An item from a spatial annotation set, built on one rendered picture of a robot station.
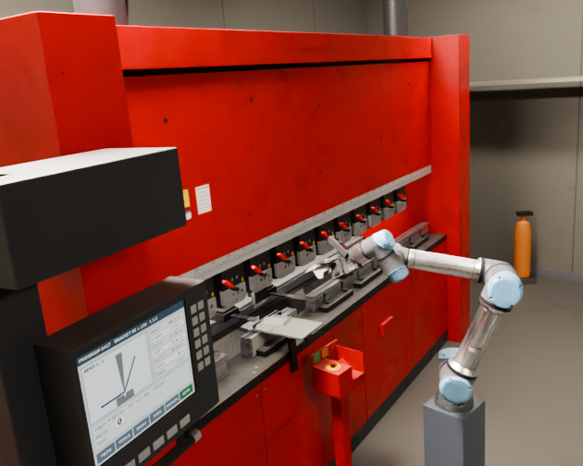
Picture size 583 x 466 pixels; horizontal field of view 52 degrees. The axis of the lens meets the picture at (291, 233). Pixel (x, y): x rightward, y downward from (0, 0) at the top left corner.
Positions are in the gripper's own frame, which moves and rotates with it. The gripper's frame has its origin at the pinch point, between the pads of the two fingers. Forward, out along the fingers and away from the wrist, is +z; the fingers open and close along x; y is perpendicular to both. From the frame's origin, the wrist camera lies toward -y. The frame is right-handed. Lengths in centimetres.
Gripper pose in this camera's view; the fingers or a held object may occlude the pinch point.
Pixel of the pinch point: (316, 271)
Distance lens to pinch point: 234.0
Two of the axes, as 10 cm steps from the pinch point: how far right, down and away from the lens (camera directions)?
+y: 2.9, 9.0, -3.3
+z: -7.0, 4.4, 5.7
